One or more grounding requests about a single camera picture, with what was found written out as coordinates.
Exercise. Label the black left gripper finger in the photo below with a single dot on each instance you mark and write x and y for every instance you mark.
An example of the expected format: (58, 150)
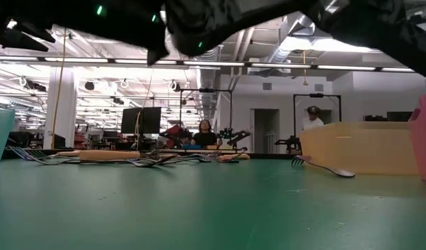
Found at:
(32, 32)
(18, 41)

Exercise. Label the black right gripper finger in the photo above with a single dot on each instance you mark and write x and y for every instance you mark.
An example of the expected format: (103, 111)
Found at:
(25, 8)

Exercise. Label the glossy black metal fork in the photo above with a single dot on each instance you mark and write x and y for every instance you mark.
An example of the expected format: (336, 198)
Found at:
(185, 159)
(150, 164)
(343, 172)

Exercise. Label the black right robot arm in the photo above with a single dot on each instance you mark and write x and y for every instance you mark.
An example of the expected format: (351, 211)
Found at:
(390, 31)

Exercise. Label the black background robot arm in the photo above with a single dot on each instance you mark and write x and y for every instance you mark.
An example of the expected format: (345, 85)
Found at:
(234, 136)
(291, 142)

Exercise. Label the white pillar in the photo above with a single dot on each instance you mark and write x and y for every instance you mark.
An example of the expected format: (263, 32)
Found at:
(60, 111)

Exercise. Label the black monitor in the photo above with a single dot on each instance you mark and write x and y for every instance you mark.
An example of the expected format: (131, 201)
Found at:
(400, 116)
(140, 119)

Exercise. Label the long light bar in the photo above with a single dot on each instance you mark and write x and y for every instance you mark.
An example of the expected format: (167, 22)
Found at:
(216, 63)

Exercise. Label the red equipment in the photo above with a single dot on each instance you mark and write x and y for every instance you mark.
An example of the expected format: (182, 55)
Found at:
(175, 131)

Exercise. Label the person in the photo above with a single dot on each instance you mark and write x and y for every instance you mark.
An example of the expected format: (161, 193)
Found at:
(204, 139)
(312, 123)

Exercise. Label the grey door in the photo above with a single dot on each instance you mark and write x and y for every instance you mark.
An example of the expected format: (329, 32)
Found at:
(265, 128)

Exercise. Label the yellow plastic bin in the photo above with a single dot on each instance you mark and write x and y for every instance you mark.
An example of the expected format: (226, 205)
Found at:
(362, 149)

